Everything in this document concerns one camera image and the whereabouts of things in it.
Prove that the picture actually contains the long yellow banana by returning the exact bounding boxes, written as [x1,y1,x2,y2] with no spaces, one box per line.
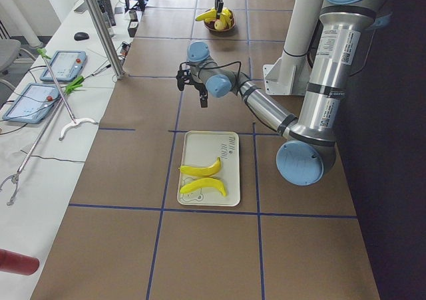
[195,9,217,23]

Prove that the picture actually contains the curved yellow banana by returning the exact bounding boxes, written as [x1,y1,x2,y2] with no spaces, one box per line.
[219,8,232,30]

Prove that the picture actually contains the brown wicker basket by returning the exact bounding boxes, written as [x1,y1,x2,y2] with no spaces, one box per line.
[204,9,236,32]

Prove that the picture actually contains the pink green apple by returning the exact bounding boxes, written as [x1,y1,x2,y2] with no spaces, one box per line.
[214,19,227,31]

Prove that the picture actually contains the cream bear tray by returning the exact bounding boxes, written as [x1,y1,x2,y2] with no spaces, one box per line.
[177,131,240,207]

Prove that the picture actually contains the black orange connector box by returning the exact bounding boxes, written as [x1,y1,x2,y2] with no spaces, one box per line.
[120,42,131,56]

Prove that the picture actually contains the green clamp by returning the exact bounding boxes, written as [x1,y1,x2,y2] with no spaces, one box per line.
[36,47,85,95]

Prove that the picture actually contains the far blue teach pendant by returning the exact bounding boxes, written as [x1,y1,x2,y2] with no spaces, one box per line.
[39,49,87,83]

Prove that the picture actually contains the blue teach pendant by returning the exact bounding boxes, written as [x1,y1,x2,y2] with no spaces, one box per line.
[2,83,60,124]
[39,49,87,83]

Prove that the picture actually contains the black computer mouse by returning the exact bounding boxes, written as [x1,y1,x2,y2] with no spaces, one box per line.
[74,32,90,41]

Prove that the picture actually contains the near blue teach pendant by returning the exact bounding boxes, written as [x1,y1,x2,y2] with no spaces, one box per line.
[2,83,60,124]

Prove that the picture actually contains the long metal grabber rod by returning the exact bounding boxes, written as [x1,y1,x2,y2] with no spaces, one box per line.
[0,55,100,206]

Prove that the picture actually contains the red cylinder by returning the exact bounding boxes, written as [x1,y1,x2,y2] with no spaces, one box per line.
[1,249,40,275]

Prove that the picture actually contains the black camera cable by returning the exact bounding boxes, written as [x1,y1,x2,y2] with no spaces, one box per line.
[189,60,280,136]

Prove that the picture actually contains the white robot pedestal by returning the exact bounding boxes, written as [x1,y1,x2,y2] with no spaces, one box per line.
[263,0,323,96]

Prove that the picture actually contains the aluminium frame post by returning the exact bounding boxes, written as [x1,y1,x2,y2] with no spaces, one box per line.
[84,0,124,80]

